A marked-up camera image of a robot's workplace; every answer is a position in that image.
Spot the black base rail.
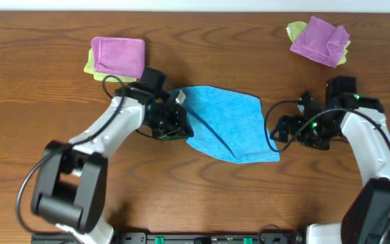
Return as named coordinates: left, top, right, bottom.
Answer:
left=30, top=231, right=306, bottom=244

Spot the green cloth right pile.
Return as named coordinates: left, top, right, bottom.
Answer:
left=286, top=21, right=307, bottom=43

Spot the blue cloth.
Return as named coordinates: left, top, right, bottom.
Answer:
left=172, top=85, right=280, bottom=164

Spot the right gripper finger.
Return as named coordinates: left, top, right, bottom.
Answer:
left=272, top=115, right=288, bottom=133
left=269, top=130, right=288, bottom=142

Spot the folded green cloth left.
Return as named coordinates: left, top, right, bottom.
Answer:
left=84, top=49, right=137, bottom=83

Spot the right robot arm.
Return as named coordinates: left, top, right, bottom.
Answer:
left=265, top=76, right=390, bottom=244

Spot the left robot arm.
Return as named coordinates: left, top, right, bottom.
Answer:
left=15, top=67, right=194, bottom=243

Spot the purple cloth right pile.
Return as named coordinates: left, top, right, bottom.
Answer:
left=290, top=16, right=351, bottom=68

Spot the folded purple cloth left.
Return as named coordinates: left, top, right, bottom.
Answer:
left=91, top=37, right=146, bottom=79

